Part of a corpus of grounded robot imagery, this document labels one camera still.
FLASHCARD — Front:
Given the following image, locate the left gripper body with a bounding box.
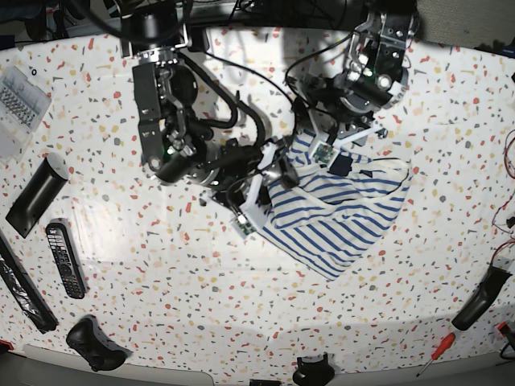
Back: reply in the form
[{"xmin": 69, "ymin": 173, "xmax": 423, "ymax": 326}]
[{"xmin": 296, "ymin": 107, "xmax": 388, "ymax": 168}]

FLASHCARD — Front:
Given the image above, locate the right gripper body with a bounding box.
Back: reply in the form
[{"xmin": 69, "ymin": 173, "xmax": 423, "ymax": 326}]
[{"xmin": 202, "ymin": 136, "xmax": 293, "ymax": 239}]

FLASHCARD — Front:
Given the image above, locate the blue white striped t-shirt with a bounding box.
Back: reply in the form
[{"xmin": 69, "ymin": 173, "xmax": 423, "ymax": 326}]
[{"xmin": 258, "ymin": 136, "xmax": 412, "ymax": 281}]

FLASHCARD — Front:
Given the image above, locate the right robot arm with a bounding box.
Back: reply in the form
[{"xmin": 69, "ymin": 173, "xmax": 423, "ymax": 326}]
[{"xmin": 116, "ymin": 1, "xmax": 295, "ymax": 236}]

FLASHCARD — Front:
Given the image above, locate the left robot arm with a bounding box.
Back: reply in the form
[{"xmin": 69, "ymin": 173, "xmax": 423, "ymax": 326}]
[{"xmin": 285, "ymin": 1, "xmax": 419, "ymax": 167}]

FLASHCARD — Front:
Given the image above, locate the black tv remote control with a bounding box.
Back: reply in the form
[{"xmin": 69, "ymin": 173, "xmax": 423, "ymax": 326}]
[{"xmin": 45, "ymin": 222, "xmax": 87, "ymax": 299}]

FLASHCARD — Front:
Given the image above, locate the clear plastic screw box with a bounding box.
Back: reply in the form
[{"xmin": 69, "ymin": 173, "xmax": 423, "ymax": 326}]
[{"xmin": 1, "ymin": 66, "xmax": 52, "ymax": 165}]

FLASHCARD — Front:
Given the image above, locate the black game controller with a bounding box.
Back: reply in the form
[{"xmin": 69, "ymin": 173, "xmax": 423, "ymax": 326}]
[{"xmin": 66, "ymin": 318, "xmax": 128, "ymax": 372}]

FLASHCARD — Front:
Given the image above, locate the long black bar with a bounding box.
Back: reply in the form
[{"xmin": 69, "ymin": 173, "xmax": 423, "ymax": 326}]
[{"xmin": 1, "ymin": 234, "xmax": 58, "ymax": 334}]

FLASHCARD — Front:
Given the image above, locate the red wire bundle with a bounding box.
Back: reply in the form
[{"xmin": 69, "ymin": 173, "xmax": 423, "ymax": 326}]
[{"xmin": 490, "ymin": 129, "xmax": 515, "ymax": 258}]

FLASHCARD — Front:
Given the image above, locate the black curved handle part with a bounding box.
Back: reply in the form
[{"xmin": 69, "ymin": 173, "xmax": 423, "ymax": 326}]
[{"xmin": 451, "ymin": 266, "xmax": 512, "ymax": 331}]

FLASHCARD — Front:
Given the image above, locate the black round mount bottom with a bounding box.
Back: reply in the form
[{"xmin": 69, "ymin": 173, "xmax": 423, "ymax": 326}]
[{"xmin": 292, "ymin": 353, "xmax": 335, "ymax": 386}]

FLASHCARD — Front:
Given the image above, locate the red handled screwdriver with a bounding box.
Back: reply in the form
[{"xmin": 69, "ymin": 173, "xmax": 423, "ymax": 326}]
[{"xmin": 416, "ymin": 332, "xmax": 456, "ymax": 377}]

